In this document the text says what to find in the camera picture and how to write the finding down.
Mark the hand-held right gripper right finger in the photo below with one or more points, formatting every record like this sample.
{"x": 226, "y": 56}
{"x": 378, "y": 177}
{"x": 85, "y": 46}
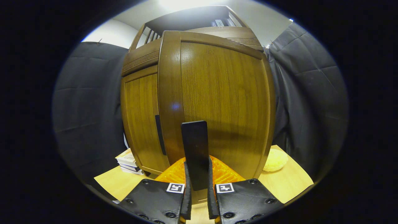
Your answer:
{"x": 211, "y": 199}

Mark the large ceiling light panel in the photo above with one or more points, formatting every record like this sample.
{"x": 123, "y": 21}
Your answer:
{"x": 186, "y": 3}

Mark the white orange cover book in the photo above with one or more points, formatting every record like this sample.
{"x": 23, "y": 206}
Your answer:
{"x": 126, "y": 157}

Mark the black backdrop cloth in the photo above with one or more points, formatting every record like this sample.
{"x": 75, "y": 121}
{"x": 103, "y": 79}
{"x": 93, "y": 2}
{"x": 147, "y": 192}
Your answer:
{"x": 87, "y": 109}

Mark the wooden drawer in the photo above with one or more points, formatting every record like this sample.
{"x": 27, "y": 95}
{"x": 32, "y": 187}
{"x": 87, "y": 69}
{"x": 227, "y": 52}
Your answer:
{"x": 143, "y": 49}

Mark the pale upright book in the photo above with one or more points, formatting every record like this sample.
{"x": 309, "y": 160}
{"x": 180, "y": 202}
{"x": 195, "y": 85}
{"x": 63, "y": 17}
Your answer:
{"x": 219, "y": 23}

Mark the yellow round sponge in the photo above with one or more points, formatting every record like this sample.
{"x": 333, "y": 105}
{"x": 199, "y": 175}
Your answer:
{"x": 275, "y": 160}

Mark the wooden shoe cabinet door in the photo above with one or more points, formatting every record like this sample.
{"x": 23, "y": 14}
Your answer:
{"x": 224, "y": 93}
{"x": 140, "y": 118}

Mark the wooden double-door shoe cabinet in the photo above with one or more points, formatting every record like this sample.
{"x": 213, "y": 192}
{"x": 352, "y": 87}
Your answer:
{"x": 136, "y": 67}

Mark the dark spine book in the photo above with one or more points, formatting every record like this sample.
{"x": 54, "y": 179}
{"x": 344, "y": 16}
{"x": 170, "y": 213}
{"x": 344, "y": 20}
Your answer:
{"x": 133, "y": 171}
{"x": 130, "y": 167}

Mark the dark upright book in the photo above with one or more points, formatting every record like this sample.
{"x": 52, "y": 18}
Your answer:
{"x": 230, "y": 22}

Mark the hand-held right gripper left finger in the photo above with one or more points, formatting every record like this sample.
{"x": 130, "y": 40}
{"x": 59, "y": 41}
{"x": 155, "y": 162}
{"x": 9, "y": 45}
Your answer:
{"x": 187, "y": 199}

